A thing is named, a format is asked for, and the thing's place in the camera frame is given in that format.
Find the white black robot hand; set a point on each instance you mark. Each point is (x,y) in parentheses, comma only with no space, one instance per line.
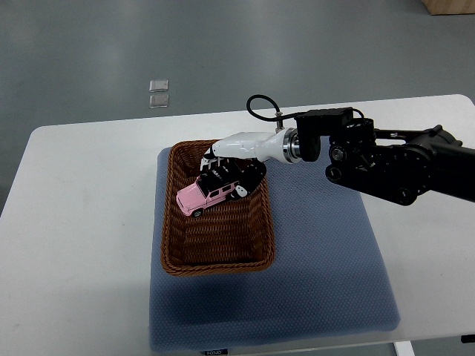
(257,147)

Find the pink toy car black roof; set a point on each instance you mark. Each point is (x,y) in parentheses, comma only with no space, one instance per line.
(206,191)

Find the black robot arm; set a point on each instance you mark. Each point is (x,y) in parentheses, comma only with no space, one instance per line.
(397,166)

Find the brown wicker basket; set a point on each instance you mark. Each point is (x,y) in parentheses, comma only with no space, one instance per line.
(233,237)

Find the lower clear floor plate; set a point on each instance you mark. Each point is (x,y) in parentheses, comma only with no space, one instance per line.
(159,100)

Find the clear floor plate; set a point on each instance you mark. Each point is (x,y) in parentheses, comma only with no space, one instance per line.
(158,85)
(159,100)

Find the upper clear floor plate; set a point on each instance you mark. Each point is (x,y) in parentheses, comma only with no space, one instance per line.
(158,85)

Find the blue-grey padded mat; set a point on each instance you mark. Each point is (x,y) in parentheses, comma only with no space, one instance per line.
(327,278)

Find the white table leg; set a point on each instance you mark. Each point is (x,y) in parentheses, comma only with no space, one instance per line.
(404,348)

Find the wooden box corner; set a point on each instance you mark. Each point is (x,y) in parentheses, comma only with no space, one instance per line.
(449,7)

